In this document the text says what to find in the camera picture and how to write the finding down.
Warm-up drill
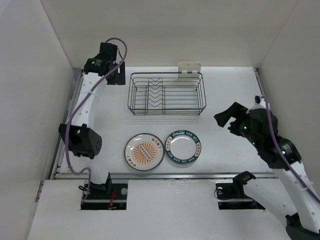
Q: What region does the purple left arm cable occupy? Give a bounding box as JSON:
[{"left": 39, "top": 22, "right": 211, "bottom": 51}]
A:
[{"left": 63, "top": 37, "right": 129, "bottom": 205}]

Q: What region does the green rim lettered plate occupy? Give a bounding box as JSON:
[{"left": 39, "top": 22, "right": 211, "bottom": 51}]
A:
[{"left": 164, "top": 129, "right": 202, "bottom": 166}]

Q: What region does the orange sunburst plate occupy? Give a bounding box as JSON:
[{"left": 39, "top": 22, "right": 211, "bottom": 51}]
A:
[{"left": 123, "top": 133, "right": 165, "bottom": 172}]

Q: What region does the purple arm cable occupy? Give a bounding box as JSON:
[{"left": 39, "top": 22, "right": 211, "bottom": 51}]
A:
[
  {"left": 264, "top": 101, "right": 320, "bottom": 205},
  {"left": 63, "top": 37, "right": 129, "bottom": 205}
]

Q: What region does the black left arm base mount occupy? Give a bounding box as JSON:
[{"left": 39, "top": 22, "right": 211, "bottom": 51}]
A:
[{"left": 79, "top": 183, "right": 128, "bottom": 211}]

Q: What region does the white plastic cutlery holder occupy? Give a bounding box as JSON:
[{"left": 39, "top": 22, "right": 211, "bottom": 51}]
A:
[{"left": 178, "top": 62, "right": 202, "bottom": 75}]

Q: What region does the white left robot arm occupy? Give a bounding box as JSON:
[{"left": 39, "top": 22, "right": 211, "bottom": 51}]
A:
[{"left": 58, "top": 38, "right": 128, "bottom": 199}]

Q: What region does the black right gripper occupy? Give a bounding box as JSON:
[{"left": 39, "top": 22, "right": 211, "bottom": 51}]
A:
[{"left": 214, "top": 101, "right": 262, "bottom": 148}]

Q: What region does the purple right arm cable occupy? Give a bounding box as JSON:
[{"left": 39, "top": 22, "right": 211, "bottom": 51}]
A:
[{"left": 264, "top": 101, "right": 320, "bottom": 205}]

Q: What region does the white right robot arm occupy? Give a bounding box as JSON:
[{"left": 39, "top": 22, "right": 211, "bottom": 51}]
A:
[{"left": 214, "top": 95, "right": 320, "bottom": 240}]

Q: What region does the metal wire dish rack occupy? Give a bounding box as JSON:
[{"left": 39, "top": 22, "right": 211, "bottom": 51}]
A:
[{"left": 127, "top": 71, "right": 207, "bottom": 116}]

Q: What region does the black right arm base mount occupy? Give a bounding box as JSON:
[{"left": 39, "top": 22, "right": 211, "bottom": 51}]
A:
[{"left": 214, "top": 182, "right": 265, "bottom": 210}]

